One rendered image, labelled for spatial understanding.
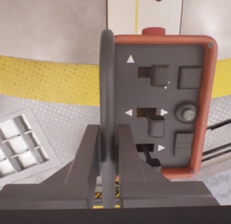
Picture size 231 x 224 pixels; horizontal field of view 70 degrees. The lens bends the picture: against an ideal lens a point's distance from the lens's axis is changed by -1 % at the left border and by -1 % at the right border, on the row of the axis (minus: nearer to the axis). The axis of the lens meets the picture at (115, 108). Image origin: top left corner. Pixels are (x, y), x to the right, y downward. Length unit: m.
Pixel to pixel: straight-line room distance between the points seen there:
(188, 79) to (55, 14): 0.61
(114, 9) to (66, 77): 0.76
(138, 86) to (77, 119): 0.89
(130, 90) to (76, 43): 0.52
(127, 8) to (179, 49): 0.15
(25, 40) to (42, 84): 0.38
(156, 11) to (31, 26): 0.54
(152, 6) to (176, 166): 0.28
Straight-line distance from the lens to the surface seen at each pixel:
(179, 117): 0.25
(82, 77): 1.04
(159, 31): 0.25
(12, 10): 0.82
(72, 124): 1.12
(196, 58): 0.25
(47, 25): 0.76
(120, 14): 0.34
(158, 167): 0.21
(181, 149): 0.27
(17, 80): 1.17
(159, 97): 0.24
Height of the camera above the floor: 1.02
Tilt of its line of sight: 75 degrees down
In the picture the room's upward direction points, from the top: 175 degrees clockwise
